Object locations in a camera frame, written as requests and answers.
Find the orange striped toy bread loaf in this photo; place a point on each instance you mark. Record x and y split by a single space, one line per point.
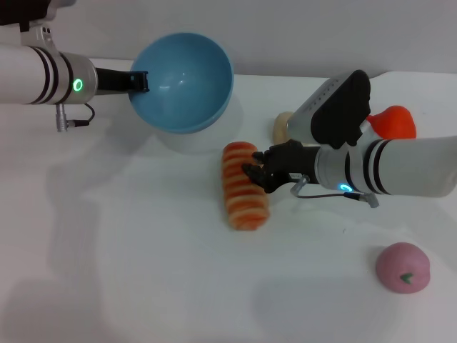
242 200

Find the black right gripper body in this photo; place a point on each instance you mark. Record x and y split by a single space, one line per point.
294 162

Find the blue plastic bowl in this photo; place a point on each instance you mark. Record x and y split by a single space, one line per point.
185 85

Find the red toy pear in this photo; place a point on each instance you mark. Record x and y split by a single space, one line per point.
396 123

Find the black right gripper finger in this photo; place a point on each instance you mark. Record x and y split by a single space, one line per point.
262 156
257 173

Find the beige toy bun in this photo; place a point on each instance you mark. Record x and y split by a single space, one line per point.
282 126

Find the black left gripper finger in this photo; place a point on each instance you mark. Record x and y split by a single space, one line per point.
140 81

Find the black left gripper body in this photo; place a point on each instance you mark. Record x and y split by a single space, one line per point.
114 81

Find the pink toy peach bun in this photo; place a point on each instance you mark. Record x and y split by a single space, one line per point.
400 264

